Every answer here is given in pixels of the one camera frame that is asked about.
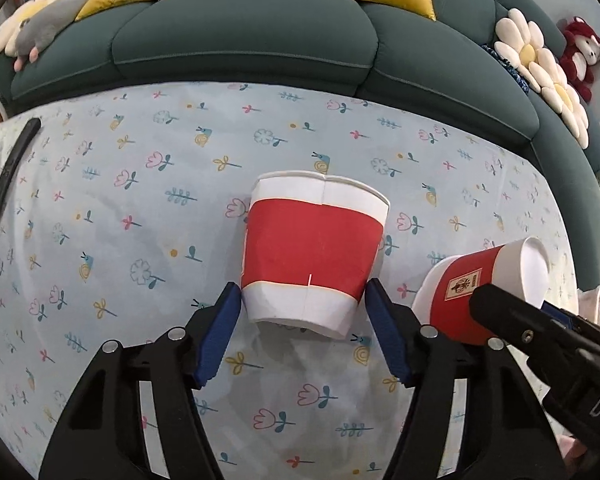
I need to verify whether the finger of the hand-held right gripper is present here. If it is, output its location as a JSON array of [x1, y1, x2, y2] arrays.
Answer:
[[540, 300, 600, 346], [469, 284, 581, 357]]

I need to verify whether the red teddy bear plush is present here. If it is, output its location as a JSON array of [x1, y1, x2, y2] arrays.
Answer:
[[557, 16, 600, 104]]

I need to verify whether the blue patterned cloth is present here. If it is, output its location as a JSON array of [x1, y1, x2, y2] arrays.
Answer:
[[481, 44, 531, 93]]

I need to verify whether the white daisy cushion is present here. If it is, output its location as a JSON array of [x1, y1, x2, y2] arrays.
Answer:
[[494, 8, 561, 93], [532, 49, 591, 150], [0, 0, 78, 57]]

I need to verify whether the red paper cup with emblem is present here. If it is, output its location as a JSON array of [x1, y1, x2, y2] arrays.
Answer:
[[411, 236, 552, 347]]

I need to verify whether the grey plush toy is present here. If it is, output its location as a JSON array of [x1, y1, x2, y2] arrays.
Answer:
[[14, 0, 98, 72]]

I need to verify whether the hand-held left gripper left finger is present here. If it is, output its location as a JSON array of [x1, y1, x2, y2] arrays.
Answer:
[[39, 281, 243, 480]]

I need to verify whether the crushed red white paper cup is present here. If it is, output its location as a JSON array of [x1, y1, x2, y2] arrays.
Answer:
[[241, 170, 392, 342]]

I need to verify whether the black remote control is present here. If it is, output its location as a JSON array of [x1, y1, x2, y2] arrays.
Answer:
[[0, 117, 42, 228]]

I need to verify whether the person's right hand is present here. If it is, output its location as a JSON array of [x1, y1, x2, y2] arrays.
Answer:
[[557, 435, 588, 478]]

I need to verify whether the floral patterned tablecloth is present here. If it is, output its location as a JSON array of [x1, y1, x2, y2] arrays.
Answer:
[[0, 81, 588, 480]]

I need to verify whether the teal sofa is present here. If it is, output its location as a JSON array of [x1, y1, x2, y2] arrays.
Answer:
[[0, 0, 600, 173]]

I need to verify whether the white plastic bag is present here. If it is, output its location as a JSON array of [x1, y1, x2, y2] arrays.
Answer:
[[576, 284, 600, 333]]

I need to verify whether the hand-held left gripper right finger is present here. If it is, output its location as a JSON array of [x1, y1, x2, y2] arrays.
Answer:
[[364, 277, 568, 480]]

